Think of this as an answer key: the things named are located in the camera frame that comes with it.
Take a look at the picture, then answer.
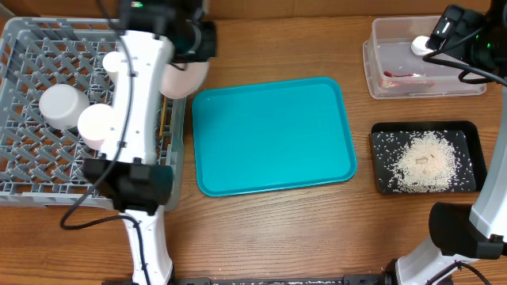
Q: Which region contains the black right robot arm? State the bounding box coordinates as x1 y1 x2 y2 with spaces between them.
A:
376 0 506 284

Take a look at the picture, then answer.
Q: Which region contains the black rectangular tray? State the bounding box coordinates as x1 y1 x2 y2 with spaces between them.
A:
369 120 490 195

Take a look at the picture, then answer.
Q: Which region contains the white round plate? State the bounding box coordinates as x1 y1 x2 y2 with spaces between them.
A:
159 62 210 99

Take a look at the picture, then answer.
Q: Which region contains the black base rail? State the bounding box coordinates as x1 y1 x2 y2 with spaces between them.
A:
169 274 384 285

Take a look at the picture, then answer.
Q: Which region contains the white tissue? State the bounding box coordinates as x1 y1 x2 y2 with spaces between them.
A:
410 36 433 56

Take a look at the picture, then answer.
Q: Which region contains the red snack wrapper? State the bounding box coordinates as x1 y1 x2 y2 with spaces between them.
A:
381 70 435 89

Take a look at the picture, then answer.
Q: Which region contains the spilled rice pile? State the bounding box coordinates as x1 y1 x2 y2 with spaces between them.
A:
372 130 477 194

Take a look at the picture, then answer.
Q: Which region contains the clear plastic storage bin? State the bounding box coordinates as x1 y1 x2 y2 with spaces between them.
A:
363 16 486 100

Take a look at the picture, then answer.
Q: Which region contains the white cup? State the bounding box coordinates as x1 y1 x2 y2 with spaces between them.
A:
102 51 124 84

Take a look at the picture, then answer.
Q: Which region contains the pink cup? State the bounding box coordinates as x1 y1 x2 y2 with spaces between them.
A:
78 104 113 150

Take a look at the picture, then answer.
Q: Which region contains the teal plastic serving tray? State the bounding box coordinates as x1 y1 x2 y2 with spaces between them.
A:
192 77 357 197

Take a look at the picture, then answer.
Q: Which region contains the grey ceramic bowl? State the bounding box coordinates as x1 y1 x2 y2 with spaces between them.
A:
39 84 90 130

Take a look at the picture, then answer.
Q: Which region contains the wooden chopstick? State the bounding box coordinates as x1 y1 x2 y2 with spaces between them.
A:
158 96 168 138

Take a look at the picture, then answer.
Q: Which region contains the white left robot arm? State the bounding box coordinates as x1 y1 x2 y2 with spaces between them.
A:
82 0 216 284

